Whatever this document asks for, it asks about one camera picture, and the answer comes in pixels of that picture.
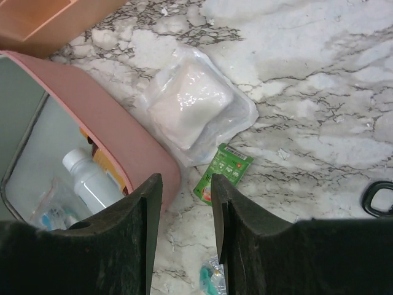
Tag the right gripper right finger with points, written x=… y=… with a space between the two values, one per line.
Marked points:
x=241 y=226

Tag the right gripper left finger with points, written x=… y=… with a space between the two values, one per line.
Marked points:
x=114 y=250

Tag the white plastic bottle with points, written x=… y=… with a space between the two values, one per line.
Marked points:
x=91 y=183

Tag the alcohol wipes bag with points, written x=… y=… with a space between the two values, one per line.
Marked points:
x=55 y=211

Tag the brown medicine bottle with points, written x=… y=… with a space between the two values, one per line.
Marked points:
x=103 y=161

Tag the small green box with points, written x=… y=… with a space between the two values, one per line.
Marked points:
x=228 y=162

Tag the black handled scissors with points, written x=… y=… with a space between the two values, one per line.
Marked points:
x=376 y=199

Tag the pink medicine kit case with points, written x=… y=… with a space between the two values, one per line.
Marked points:
x=47 y=109

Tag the white gauze pack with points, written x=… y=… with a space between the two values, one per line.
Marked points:
x=192 y=107

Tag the clear bandage bag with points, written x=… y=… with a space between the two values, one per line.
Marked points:
x=212 y=277

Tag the orange plastic file organizer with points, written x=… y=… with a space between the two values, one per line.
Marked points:
x=40 y=28

